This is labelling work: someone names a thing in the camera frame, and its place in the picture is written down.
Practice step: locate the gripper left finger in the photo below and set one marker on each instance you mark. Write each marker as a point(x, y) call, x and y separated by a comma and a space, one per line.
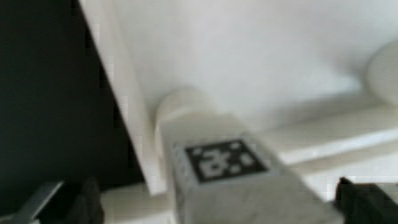
point(63, 204)

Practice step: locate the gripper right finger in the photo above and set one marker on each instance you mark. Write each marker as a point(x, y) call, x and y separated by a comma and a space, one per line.
point(367, 202)

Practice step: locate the white table leg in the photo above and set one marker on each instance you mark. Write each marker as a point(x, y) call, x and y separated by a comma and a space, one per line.
point(235, 187)

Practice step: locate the white square table top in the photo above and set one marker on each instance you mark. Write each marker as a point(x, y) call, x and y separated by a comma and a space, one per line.
point(285, 61)

